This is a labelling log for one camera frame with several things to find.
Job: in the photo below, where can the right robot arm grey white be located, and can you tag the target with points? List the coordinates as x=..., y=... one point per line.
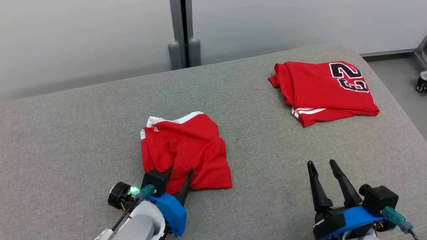
x=360, y=235

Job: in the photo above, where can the grey partition post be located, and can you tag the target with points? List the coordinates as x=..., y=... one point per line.
x=178, y=33

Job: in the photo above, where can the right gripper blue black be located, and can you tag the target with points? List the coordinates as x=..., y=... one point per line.
x=353, y=216

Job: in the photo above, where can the red jersey with number 23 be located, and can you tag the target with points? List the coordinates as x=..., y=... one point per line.
x=320, y=90

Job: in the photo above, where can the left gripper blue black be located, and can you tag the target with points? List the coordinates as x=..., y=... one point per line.
x=173, y=213

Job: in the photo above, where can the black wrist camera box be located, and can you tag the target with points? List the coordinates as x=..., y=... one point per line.
x=155, y=181
x=380, y=200

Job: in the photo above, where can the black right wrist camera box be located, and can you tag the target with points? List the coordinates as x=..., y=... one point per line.
x=380, y=200

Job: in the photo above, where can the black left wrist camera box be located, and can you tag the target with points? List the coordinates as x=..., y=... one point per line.
x=155, y=181

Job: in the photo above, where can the red shorts with white stripe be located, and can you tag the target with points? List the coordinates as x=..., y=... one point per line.
x=193, y=150

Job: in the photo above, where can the grey metal frame with caster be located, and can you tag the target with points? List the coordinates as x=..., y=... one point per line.
x=423, y=80

